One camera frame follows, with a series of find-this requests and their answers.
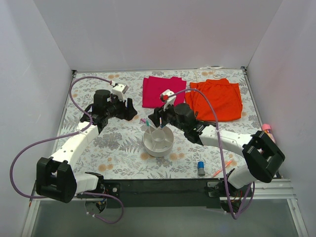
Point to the blue cap grey glue stick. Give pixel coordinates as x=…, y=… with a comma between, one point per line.
x=200, y=168

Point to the white marker blue cap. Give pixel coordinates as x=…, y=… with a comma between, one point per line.
x=161, y=123

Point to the white round divided organizer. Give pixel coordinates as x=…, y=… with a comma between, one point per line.
x=158, y=142

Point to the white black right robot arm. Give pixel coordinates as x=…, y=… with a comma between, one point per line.
x=262, y=156

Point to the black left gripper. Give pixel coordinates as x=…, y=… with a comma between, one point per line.
x=125, y=111

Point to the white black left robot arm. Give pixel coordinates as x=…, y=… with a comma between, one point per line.
x=55, y=177

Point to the pink cap marker bottle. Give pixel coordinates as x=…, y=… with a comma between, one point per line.
x=267, y=129

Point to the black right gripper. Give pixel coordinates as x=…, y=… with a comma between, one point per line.
x=160, y=117

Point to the orange folded cloth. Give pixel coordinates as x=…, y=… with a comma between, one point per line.
x=215, y=99

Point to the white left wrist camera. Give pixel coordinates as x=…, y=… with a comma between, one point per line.
x=119, y=89

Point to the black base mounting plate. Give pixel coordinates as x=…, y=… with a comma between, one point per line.
x=209, y=193

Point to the magenta folded cloth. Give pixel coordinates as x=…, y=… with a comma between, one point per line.
x=153, y=87

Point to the aluminium table frame rail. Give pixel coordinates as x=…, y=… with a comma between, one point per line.
x=239, y=200

